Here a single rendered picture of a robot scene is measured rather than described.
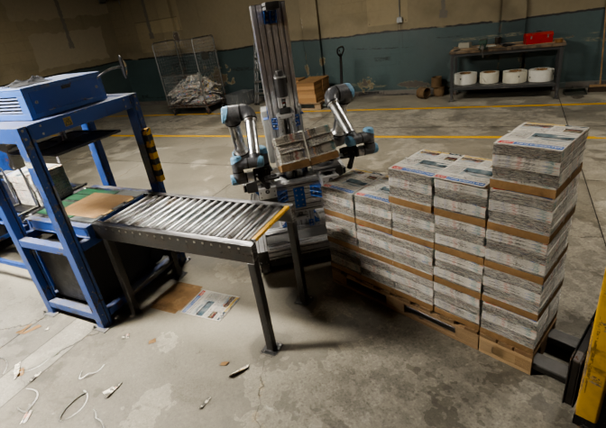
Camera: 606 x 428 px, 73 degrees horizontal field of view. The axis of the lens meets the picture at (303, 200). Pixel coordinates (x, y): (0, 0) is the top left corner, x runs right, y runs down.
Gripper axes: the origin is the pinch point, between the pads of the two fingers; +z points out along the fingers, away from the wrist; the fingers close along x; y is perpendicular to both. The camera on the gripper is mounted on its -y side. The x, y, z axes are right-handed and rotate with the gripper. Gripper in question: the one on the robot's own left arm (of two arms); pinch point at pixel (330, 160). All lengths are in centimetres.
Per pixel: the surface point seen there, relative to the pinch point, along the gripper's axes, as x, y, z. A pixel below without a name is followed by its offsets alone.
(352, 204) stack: 18.0, -31.5, -2.8
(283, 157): 19.6, 8.3, 35.5
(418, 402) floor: 80, -136, 3
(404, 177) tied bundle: 60, -19, -23
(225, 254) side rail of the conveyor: 33, -41, 84
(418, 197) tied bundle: 65, -32, -27
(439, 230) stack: 68, -52, -34
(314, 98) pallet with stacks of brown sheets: -564, 141, -152
